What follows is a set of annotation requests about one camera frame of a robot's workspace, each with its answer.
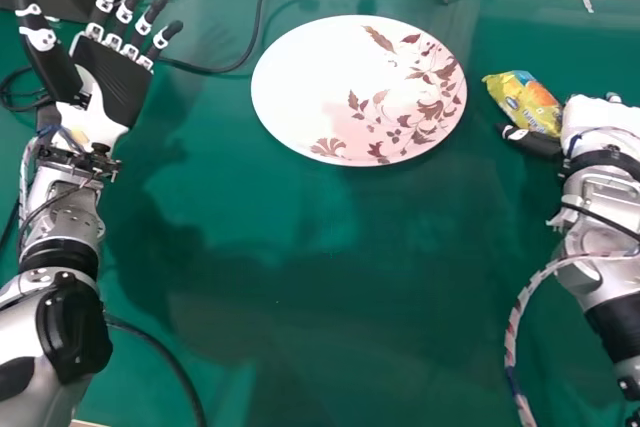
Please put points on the plate with brown leaf pattern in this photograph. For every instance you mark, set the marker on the plate with brown leaf pattern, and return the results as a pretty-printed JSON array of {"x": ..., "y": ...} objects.
[{"x": 330, "y": 82}]

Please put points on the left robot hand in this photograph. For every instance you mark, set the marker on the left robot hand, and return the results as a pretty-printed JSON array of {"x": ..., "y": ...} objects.
[{"x": 107, "y": 87}]

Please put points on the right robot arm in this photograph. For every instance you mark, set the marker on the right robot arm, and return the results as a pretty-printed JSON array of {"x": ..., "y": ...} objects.
[{"x": 610, "y": 227}]

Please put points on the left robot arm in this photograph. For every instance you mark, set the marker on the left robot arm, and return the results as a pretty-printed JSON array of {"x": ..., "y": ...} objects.
[{"x": 65, "y": 227}]

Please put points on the yellow-green biscuit packet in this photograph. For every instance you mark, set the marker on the yellow-green biscuit packet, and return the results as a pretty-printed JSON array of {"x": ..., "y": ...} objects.
[{"x": 525, "y": 97}]

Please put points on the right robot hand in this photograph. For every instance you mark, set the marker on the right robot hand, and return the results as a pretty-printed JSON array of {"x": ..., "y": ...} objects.
[{"x": 595, "y": 122}]

